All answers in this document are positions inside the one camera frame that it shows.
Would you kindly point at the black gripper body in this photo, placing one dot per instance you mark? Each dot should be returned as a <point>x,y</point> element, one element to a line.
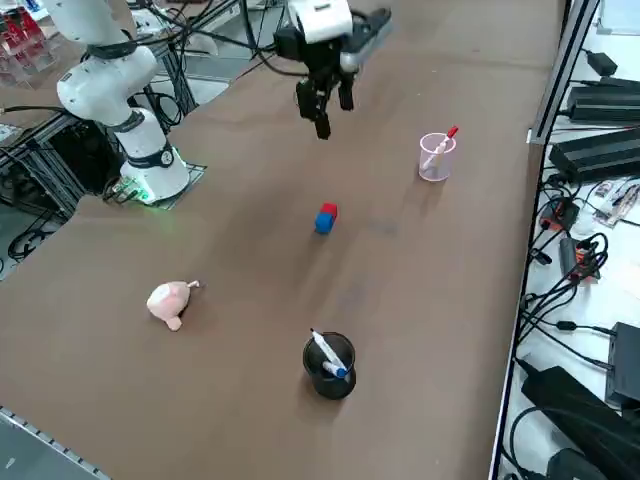
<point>325,62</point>

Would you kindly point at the red magnetic block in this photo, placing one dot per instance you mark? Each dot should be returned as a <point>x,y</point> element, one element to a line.
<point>330,208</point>

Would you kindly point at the blue magnetic block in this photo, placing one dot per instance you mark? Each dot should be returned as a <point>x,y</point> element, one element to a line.
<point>324,223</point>

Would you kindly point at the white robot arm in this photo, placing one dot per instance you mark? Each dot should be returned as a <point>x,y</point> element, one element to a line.
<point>110,75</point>

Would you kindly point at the yellow pen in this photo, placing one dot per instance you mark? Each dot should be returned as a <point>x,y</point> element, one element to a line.
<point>435,156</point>

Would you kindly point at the red capped marker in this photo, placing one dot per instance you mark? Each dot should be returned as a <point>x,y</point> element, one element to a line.
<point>452,132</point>

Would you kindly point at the clear pink pen cup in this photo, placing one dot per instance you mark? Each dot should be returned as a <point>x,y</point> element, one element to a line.
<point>435,167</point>

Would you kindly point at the black computer case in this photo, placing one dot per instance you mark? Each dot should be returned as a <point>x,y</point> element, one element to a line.
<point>85,155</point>

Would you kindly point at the orange and black device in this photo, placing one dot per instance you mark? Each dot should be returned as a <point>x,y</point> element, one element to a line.
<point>580,257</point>
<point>560,212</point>

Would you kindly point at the pink plush pig toy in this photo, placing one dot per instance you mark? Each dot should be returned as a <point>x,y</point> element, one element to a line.
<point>167,299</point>

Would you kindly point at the white marker blue cap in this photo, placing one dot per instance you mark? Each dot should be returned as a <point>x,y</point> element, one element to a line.
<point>327,355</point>

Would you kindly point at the small black power adapter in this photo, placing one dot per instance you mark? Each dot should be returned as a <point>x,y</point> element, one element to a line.
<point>602,62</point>

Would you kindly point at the black pen cup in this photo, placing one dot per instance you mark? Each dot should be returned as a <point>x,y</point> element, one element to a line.
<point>330,385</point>

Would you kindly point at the printed paper labels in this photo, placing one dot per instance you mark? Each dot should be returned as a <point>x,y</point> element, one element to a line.
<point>617,197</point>

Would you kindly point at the clear shelf with red packets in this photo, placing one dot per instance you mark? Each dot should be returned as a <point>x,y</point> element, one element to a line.
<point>20,40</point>

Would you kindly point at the large black power brick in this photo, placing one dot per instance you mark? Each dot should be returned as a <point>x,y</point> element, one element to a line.
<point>575,415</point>

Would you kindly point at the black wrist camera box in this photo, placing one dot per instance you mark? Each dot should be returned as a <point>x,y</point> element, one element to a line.
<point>290,45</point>

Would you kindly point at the metal base plate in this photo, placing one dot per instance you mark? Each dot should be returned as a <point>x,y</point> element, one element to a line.
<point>192,172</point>

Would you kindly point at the aluminium frame post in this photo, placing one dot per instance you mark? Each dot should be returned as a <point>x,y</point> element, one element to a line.
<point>565,65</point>

